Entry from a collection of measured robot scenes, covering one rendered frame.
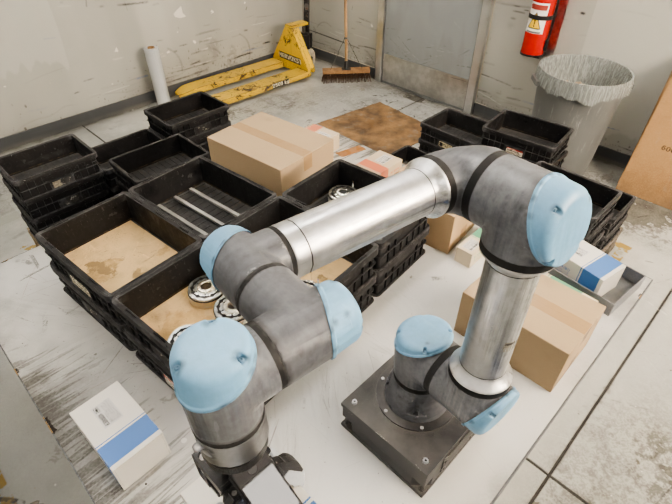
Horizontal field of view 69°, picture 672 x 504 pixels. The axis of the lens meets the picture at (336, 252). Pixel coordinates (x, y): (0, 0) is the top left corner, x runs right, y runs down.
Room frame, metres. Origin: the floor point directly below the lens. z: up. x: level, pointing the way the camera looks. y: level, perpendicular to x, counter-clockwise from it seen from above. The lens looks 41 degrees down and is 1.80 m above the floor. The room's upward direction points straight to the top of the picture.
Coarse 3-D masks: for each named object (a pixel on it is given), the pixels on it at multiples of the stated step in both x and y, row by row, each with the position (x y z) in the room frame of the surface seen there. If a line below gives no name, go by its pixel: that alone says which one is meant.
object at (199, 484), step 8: (200, 480) 0.30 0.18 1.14; (192, 488) 0.28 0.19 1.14; (200, 488) 0.28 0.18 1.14; (208, 488) 0.28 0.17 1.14; (296, 488) 0.29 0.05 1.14; (184, 496) 0.27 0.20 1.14; (192, 496) 0.27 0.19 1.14; (200, 496) 0.27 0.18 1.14; (208, 496) 0.27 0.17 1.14; (216, 496) 0.27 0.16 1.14; (304, 496) 0.27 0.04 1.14
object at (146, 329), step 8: (192, 248) 1.03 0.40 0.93; (200, 248) 1.03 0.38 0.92; (184, 256) 0.99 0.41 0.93; (168, 264) 0.96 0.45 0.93; (152, 272) 0.93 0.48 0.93; (160, 272) 0.93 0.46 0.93; (144, 280) 0.90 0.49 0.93; (128, 288) 0.87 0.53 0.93; (136, 288) 0.87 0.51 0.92; (120, 296) 0.84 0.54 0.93; (120, 304) 0.81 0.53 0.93; (120, 312) 0.80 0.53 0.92; (128, 320) 0.78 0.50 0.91; (136, 320) 0.76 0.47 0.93; (144, 328) 0.74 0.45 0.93; (152, 336) 0.71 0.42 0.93; (160, 336) 0.71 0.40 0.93; (160, 344) 0.69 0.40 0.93; (168, 344) 0.69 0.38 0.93; (168, 352) 0.68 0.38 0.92
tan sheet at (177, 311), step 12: (168, 300) 0.92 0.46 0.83; (180, 300) 0.92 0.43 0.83; (156, 312) 0.88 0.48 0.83; (168, 312) 0.88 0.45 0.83; (180, 312) 0.88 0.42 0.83; (192, 312) 0.88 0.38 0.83; (204, 312) 0.88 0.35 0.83; (156, 324) 0.84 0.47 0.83; (168, 324) 0.84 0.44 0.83; (180, 324) 0.84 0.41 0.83; (168, 336) 0.80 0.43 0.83
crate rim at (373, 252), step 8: (272, 200) 1.26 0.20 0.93; (288, 200) 1.26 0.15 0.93; (264, 208) 1.22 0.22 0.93; (304, 208) 1.22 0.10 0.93; (248, 216) 1.17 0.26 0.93; (232, 224) 1.14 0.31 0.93; (376, 248) 1.03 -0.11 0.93; (368, 256) 0.99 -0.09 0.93; (352, 264) 0.96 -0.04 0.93; (360, 264) 0.97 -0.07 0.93; (344, 272) 0.93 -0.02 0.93; (352, 272) 0.94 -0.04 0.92; (336, 280) 0.90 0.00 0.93; (344, 280) 0.91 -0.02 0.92
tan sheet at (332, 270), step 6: (342, 258) 1.10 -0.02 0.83; (330, 264) 1.07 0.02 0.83; (336, 264) 1.07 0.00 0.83; (342, 264) 1.07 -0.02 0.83; (348, 264) 1.07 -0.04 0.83; (318, 270) 1.04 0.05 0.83; (324, 270) 1.04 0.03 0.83; (330, 270) 1.04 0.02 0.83; (336, 270) 1.04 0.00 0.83; (342, 270) 1.04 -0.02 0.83; (306, 276) 1.02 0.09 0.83; (312, 276) 1.02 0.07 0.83; (318, 276) 1.02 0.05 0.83; (324, 276) 1.02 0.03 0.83; (330, 276) 1.02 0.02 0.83; (336, 276) 1.02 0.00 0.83
